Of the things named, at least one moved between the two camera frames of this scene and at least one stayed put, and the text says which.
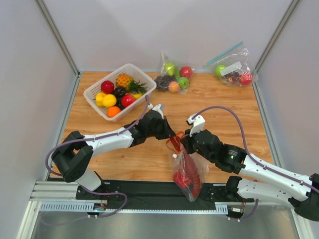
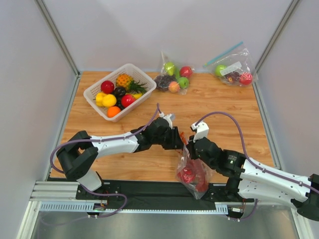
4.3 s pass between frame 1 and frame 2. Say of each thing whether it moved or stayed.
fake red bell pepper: moved
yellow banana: stayed
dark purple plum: stayed
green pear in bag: stayed
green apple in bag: stayed
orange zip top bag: moved
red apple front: stayed
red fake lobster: moved
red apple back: stayed
